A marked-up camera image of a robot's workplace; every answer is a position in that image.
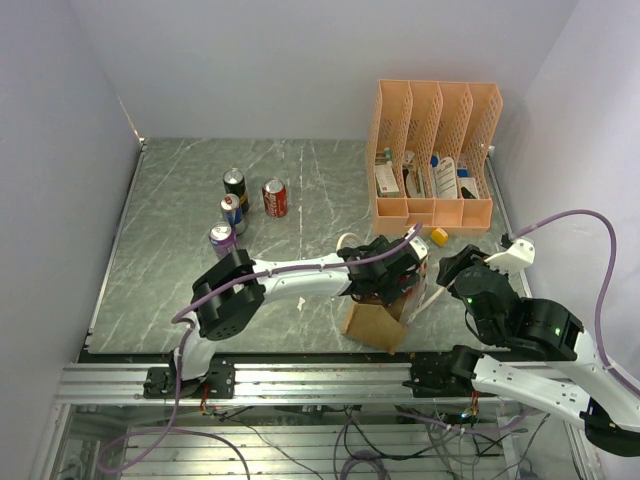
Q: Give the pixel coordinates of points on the purple soda can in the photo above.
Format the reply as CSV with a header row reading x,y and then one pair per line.
x,y
222,238

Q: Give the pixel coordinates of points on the red white box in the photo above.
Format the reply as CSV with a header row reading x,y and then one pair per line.
x,y
386,183

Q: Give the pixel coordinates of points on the black beverage can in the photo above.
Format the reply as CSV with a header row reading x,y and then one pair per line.
x,y
234,183

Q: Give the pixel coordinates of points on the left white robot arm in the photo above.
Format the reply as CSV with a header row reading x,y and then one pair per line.
x,y
227,296

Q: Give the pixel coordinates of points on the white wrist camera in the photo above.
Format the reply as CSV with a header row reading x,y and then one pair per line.
x,y
519,256
420,248

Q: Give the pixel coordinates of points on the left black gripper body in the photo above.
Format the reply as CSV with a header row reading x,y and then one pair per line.
x,y
388,291

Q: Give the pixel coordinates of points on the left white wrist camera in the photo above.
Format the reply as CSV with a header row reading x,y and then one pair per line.
x,y
420,248

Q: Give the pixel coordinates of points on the red tab energy can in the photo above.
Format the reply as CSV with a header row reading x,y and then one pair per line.
x,y
232,212

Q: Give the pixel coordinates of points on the brown canvas bag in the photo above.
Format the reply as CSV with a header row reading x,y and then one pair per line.
x,y
384,327

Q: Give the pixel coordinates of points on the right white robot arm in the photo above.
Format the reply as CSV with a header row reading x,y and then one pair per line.
x,y
536,330

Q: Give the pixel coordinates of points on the aluminium frame rail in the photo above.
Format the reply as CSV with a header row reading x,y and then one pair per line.
x,y
258,379

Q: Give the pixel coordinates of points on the white striped package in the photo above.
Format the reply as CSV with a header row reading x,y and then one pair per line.
x,y
445,177

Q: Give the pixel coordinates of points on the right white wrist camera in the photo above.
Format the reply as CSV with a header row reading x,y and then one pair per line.
x,y
519,256

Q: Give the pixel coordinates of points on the orange file organizer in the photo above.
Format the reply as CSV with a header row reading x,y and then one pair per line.
x,y
415,123

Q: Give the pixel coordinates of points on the red cola can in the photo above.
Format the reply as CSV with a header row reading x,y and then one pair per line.
x,y
275,198

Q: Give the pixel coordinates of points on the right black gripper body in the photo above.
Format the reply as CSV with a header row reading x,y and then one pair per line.
x,y
473,255

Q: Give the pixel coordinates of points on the small yellow block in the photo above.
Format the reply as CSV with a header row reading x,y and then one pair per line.
x,y
439,237

